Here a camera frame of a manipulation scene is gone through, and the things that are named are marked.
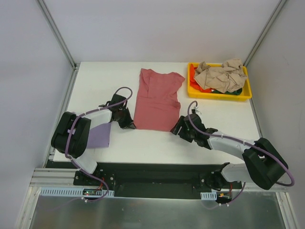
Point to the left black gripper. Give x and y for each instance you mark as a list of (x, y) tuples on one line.
[(125, 118)]

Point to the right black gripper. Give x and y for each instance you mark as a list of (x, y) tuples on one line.
[(183, 129)]

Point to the pink red t shirt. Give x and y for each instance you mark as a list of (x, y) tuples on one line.
[(157, 106)]

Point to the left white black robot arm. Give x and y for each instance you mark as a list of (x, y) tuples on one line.
[(75, 134)]

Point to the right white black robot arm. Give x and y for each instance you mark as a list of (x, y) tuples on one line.
[(262, 164)]

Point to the folded lavender t shirt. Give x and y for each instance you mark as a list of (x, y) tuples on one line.
[(99, 136)]

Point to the yellow plastic bin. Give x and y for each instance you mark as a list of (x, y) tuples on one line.
[(246, 93)]

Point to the orange t shirt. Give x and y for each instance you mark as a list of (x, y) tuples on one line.
[(194, 84)]

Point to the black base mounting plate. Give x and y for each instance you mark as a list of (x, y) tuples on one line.
[(170, 181)]

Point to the green t shirt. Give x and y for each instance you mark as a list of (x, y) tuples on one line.
[(237, 92)]

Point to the beige crumpled t shirt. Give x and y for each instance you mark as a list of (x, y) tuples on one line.
[(229, 77)]

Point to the right white cable duct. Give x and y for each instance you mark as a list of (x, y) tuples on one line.
[(209, 195)]

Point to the white cable duct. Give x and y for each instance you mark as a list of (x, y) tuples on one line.
[(209, 195), (75, 192)]

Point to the aluminium front frame rail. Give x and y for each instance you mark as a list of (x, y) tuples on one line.
[(62, 177)]

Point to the left white cable duct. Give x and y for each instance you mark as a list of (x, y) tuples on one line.
[(75, 192)]

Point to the left aluminium corner post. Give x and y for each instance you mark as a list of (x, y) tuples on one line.
[(56, 33)]

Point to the aluminium corner post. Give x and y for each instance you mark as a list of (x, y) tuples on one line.
[(268, 25), (56, 33)]

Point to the right aluminium corner post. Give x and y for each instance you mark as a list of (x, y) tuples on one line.
[(268, 25)]

